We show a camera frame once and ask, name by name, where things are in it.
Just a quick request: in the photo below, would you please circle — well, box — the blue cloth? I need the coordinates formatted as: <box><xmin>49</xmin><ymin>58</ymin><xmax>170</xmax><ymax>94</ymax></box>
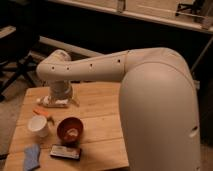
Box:
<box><xmin>23</xmin><ymin>144</ymin><xmax>40</xmax><ymax>171</ymax></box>

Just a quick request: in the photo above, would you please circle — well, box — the brown ceramic bowl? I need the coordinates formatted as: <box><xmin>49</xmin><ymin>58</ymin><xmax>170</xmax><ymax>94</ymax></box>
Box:
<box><xmin>57</xmin><ymin>117</ymin><xmax>84</xmax><ymax>144</ymax></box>

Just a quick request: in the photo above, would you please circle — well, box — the orange marker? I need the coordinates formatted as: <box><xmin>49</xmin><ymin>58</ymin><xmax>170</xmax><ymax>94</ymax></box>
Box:
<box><xmin>33</xmin><ymin>109</ymin><xmax>52</xmax><ymax>120</ymax></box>

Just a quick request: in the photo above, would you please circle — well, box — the wooden table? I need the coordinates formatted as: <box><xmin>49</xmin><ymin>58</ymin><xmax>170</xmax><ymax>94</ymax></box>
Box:
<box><xmin>4</xmin><ymin>82</ymin><xmax>128</xmax><ymax>171</ymax></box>

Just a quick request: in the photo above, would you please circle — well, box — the black office chair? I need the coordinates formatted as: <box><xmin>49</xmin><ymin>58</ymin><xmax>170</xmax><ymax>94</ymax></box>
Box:
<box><xmin>0</xmin><ymin>27</ymin><xmax>39</xmax><ymax>102</ymax></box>

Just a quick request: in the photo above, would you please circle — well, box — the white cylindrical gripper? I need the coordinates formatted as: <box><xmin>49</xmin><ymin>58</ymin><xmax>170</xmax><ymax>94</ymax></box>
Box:
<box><xmin>49</xmin><ymin>81</ymin><xmax>73</xmax><ymax>100</ymax></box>

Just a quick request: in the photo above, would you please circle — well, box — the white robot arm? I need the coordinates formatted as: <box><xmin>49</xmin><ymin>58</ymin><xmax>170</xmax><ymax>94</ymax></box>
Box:
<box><xmin>37</xmin><ymin>47</ymin><xmax>201</xmax><ymax>171</ymax></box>

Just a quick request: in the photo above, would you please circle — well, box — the white paper cup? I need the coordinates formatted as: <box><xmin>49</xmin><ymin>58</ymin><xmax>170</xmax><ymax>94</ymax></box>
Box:
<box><xmin>28</xmin><ymin>115</ymin><xmax>49</xmax><ymax>137</ymax></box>

